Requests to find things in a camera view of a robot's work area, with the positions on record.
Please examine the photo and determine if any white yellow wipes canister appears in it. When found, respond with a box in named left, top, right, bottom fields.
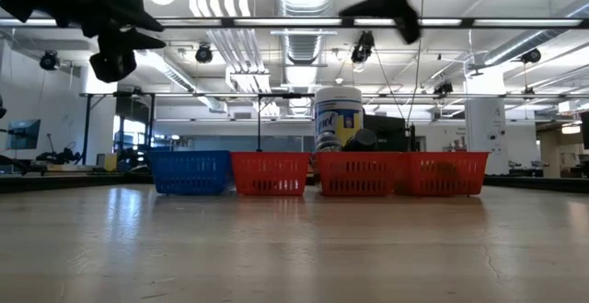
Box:
left=313, top=86, right=364, bottom=153

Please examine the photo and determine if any computer monitor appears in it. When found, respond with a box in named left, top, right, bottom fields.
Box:
left=6, top=118, right=41, bottom=151

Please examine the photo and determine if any blue plastic basket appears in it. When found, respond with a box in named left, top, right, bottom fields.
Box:
left=147, top=149, right=233, bottom=197

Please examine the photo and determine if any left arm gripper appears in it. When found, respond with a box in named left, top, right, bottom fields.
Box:
left=59, top=0, right=167, bottom=52

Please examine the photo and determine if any white round column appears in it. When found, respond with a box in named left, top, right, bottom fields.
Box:
left=464, top=98, right=510, bottom=176

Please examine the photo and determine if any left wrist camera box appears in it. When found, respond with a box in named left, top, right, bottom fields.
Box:
left=89, top=49, right=138, bottom=84

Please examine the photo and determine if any black ceiling camera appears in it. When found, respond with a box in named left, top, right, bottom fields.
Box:
left=350, top=30, right=376, bottom=64
left=194, top=42, right=214, bottom=64
left=432, top=80, right=455, bottom=98
left=519, top=48, right=543, bottom=64
left=39, top=50, right=61, bottom=72

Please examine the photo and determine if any thin hanging cable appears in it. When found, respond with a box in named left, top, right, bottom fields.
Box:
left=404, top=0, right=427, bottom=127

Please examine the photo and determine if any yellow box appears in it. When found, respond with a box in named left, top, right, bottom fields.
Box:
left=95, top=153, right=119, bottom=172

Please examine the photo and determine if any black metal frame stand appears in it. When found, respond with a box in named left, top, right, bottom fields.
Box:
left=256, top=91, right=317, bottom=152
left=80, top=91, right=157, bottom=166

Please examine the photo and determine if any black box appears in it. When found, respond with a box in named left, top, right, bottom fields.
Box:
left=363, top=113, right=410, bottom=153

